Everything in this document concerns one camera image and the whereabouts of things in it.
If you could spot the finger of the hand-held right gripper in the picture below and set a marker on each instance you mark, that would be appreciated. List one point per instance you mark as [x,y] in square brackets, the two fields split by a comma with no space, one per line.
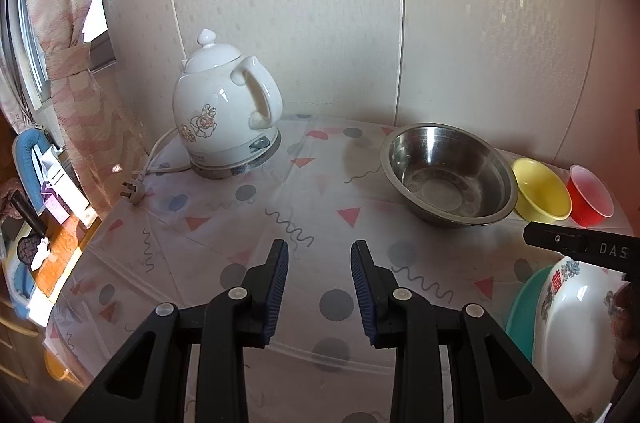
[552,237]

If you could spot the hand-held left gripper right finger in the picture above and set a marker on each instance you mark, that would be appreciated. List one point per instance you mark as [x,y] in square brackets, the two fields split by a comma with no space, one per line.
[361,293]

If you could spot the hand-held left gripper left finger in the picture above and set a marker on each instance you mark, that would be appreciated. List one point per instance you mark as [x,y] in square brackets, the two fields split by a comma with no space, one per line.
[277,288]

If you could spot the yellow plastic bowl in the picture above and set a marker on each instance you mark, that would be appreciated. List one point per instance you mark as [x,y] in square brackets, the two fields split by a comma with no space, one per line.
[542,188]

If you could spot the red plastic bowl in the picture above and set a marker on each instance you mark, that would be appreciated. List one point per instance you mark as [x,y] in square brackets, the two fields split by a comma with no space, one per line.
[590,193]

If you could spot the teal round plate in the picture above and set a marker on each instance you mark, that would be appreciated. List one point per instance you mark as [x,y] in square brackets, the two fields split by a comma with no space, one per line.
[522,313]

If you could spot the white deep plate patterned rim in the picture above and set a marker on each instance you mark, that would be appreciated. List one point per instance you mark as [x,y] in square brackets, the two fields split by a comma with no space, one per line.
[575,338]

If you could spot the stainless steel bowl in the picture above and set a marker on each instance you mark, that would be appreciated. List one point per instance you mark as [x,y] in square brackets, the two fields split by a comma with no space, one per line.
[445,178]

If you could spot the person's right hand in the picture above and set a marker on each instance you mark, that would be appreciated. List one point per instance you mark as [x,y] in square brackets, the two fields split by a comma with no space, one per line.
[629,333]

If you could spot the patterned plastic tablecloth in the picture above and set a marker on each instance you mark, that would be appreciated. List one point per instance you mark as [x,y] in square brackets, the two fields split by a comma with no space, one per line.
[310,203]

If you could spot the metal kettle base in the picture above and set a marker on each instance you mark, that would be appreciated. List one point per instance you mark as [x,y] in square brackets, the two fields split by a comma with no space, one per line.
[260,153]

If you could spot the white ceramic electric kettle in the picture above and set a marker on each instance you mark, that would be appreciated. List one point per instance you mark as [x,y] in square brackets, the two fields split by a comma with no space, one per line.
[215,103]

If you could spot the yellow stool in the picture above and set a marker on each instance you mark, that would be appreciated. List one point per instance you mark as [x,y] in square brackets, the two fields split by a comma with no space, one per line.
[62,368]

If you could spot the white box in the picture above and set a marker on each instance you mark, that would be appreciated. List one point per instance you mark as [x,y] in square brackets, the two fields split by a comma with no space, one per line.
[67,188]

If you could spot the purple box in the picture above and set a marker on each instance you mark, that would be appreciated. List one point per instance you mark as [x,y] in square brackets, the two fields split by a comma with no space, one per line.
[55,203]

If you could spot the pink patterned curtain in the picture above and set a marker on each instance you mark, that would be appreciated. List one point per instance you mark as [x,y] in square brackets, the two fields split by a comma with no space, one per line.
[85,78]

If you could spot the blue padded frame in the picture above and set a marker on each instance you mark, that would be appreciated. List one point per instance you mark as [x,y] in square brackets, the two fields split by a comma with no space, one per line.
[22,158]

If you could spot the window frame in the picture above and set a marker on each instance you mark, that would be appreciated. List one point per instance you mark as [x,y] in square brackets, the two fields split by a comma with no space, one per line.
[30,53]

